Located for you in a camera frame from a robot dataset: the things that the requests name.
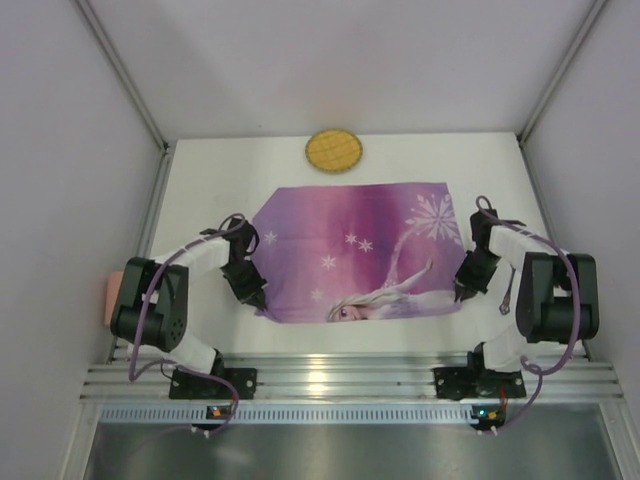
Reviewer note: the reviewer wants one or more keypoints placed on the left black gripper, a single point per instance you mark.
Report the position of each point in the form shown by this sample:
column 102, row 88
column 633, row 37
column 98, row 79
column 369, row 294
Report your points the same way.
column 248, row 283

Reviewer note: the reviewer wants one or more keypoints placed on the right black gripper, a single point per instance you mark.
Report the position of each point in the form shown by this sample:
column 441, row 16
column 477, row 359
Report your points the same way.
column 471, row 277

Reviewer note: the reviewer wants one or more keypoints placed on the purple Frozen placemat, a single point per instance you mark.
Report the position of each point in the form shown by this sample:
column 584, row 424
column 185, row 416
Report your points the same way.
column 335, row 254

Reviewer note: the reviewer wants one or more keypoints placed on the pink plastic cup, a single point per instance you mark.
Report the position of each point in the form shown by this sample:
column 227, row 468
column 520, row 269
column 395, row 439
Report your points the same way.
column 113, row 285

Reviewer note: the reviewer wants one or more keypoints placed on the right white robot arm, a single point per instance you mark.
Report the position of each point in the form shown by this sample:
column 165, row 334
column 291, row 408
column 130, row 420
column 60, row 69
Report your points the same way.
column 557, row 302

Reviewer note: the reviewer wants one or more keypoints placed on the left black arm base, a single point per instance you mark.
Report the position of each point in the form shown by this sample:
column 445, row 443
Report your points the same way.
column 238, row 383

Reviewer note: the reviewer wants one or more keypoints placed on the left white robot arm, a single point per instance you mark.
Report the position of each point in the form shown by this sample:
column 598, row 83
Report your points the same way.
column 151, row 309

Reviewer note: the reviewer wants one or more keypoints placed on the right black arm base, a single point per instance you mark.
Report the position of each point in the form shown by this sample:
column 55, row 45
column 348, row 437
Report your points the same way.
column 475, row 381

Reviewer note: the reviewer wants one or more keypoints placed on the yellow round woven coaster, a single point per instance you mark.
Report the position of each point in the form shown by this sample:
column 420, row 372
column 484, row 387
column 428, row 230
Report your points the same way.
column 333, row 150

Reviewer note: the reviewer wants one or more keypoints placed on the aluminium mounting rail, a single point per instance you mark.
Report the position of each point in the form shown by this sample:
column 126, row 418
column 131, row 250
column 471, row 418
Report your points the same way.
column 325, row 378

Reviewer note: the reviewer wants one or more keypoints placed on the perforated grey cable duct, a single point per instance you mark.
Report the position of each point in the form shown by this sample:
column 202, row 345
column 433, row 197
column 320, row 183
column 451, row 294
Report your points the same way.
column 280, row 414

